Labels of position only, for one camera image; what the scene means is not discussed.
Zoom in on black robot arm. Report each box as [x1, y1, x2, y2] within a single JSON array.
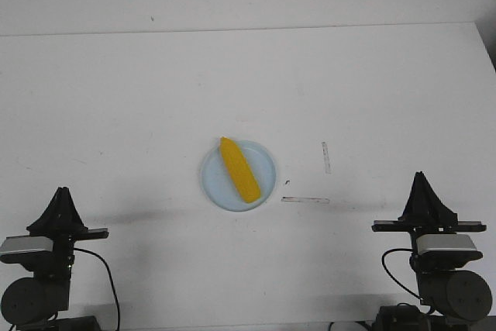
[[1, 187, 109, 330], [108, 172, 493, 329]]

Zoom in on light blue round plate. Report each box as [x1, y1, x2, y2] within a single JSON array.
[[199, 136, 277, 212]]

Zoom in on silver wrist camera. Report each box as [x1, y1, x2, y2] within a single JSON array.
[[416, 234, 483, 260], [1, 236, 53, 256]]

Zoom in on black camera cable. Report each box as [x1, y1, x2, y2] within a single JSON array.
[[381, 247, 435, 316], [73, 247, 122, 331]]

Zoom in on yellow corn cob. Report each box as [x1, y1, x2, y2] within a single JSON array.
[[219, 137, 261, 203]]

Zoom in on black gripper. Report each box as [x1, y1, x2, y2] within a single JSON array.
[[371, 171, 487, 271], [26, 187, 109, 280]]

